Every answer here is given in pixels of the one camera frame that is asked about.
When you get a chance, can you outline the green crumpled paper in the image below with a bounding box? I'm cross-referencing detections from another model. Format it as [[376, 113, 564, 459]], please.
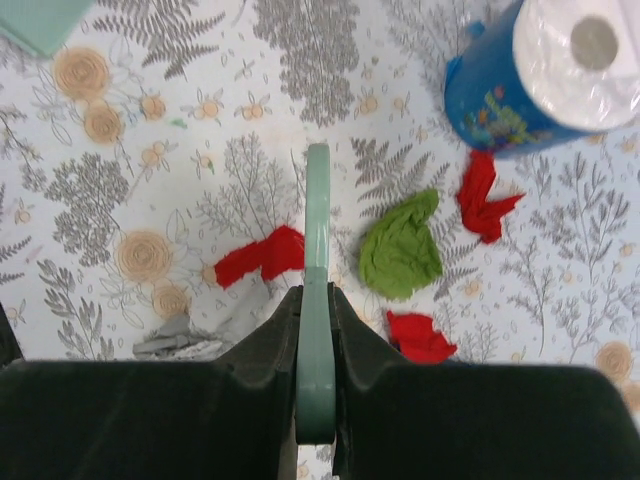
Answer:
[[359, 189, 443, 301]]

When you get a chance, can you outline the white toilet roll blue wrap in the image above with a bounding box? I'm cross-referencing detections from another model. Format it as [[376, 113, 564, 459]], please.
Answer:
[[444, 1, 639, 156]]

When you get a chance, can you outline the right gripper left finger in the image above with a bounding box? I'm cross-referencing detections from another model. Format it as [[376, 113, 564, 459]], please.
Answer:
[[1, 287, 302, 479]]

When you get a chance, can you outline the red paper scrap top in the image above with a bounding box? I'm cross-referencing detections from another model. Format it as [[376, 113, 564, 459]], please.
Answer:
[[456, 150, 524, 244]]

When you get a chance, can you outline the green dustpan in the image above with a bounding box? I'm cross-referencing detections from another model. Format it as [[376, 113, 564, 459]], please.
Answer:
[[1, 0, 94, 58]]

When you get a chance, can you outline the white paper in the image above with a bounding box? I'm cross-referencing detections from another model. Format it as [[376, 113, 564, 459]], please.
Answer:
[[132, 281, 271, 361]]

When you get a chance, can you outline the red paper scrap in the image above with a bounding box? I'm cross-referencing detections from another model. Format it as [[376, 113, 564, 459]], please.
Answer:
[[214, 225, 305, 289], [386, 311, 457, 365], [456, 150, 524, 244]]

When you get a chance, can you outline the green hand brush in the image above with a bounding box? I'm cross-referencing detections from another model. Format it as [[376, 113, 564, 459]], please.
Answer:
[[296, 144, 336, 445]]

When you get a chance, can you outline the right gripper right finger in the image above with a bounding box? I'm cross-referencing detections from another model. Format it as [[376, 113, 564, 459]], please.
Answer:
[[328, 287, 639, 479]]

